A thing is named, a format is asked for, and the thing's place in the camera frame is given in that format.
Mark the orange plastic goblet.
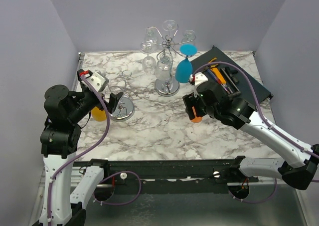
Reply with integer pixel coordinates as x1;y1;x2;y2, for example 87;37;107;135
191;106;202;123

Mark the small chrome glass rack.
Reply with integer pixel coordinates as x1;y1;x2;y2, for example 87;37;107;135
101;70;135;122

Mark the yellow plastic goblet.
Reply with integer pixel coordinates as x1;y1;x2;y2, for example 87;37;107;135
91;107;107;122

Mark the blue plastic goblet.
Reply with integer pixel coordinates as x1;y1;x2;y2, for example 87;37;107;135
175;44;197;83

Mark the tall chrome glass rack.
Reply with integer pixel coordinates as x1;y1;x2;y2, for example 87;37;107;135
140;19;197;97

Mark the clear wine glass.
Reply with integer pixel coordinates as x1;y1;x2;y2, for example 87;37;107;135
155;53;172;81
140;41;156;75
181;30;196;45
144;27;158;44

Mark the clear wine glass front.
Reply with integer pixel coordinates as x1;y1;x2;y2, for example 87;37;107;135
140;41;156;75

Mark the tall clear flute glass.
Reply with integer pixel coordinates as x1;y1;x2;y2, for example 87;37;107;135
162;19;179;38

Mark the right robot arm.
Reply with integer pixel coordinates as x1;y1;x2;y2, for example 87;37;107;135
183;82;319;190

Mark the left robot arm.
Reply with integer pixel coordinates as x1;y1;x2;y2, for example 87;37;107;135
35;69;123;226

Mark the blue red screwdriver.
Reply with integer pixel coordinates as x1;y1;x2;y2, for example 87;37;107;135
207;69;222;85

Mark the yellow utility knife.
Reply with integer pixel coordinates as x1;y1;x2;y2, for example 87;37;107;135
212;67;227;84

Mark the black metal tool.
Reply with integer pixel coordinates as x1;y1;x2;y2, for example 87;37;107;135
224;66;238;78

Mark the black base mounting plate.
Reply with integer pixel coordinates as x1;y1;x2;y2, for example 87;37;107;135
72;157;260;196

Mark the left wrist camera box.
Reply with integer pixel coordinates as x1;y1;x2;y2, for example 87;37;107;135
83;70;109;94

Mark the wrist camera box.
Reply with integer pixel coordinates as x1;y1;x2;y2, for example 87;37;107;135
189;72;208;87
83;70;109;94

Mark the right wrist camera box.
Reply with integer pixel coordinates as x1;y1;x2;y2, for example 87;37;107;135
189;72;208;87

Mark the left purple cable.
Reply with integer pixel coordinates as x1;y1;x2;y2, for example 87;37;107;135
46;75;142;226

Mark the purple cable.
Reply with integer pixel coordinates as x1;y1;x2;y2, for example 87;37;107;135
190;61;319;204
46;75;142;226

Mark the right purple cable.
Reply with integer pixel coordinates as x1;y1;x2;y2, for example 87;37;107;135
190;61;319;204

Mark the aluminium rail frame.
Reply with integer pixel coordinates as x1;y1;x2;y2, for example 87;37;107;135
27;51;309;226

